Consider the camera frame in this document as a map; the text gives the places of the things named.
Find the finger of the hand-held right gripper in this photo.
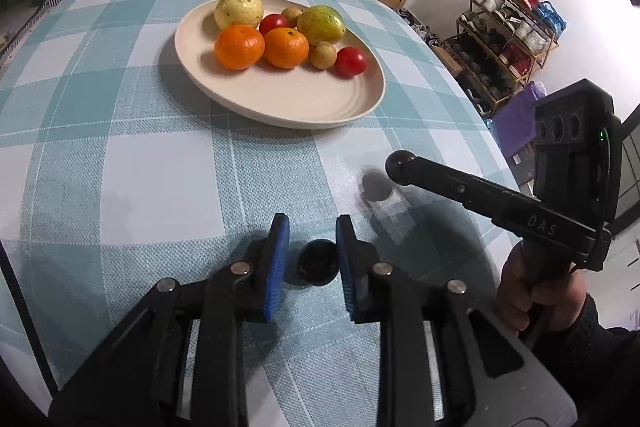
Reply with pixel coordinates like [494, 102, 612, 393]
[407, 155, 537, 222]

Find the purple bag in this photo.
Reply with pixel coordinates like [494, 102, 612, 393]
[492, 82, 547, 164]

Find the person's right forearm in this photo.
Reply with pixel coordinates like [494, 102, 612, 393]
[520, 294, 640, 427]

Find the metal shoe rack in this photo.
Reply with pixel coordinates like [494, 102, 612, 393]
[444, 0, 567, 118]

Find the shoe rack with shoes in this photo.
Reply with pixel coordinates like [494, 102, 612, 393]
[447, 0, 567, 115]

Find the orange mandarin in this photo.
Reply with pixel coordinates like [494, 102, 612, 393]
[263, 27, 310, 70]
[214, 24, 266, 71]

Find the green-yellow mango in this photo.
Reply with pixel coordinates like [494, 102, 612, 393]
[297, 5, 347, 46]

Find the beige round plate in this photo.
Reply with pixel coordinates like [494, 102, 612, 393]
[174, 0, 387, 130]

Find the red tomato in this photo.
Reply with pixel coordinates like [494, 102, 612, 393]
[258, 13, 290, 36]
[334, 47, 367, 79]

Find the pale yellow guava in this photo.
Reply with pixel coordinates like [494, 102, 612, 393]
[215, 0, 264, 30]

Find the black cable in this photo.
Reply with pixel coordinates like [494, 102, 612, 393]
[0, 241, 57, 400]

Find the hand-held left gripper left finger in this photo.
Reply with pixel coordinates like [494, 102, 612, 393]
[47, 213, 291, 427]

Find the teal white checked tablecloth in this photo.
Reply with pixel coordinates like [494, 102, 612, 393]
[0, 0, 531, 427]

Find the person's right hand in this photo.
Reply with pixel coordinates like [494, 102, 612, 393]
[496, 246, 592, 336]

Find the dark round fruit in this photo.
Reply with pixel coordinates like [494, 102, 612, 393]
[297, 239, 338, 286]

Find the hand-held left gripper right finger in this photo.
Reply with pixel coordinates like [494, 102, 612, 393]
[335, 214, 527, 427]

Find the striped floor mat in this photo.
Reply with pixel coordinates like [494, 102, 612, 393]
[29, 0, 67, 38]

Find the small brown round fruit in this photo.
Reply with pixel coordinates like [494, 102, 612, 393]
[307, 41, 337, 70]
[281, 6, 307, 28]

